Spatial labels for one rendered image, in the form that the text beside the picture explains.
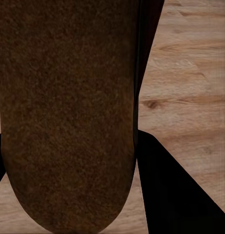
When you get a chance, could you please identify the sandal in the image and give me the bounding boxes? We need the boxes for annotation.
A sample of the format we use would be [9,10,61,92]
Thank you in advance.
[0,0,165,234]

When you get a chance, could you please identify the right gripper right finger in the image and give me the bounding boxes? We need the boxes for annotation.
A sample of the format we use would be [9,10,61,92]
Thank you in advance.
[136,130,225,234]

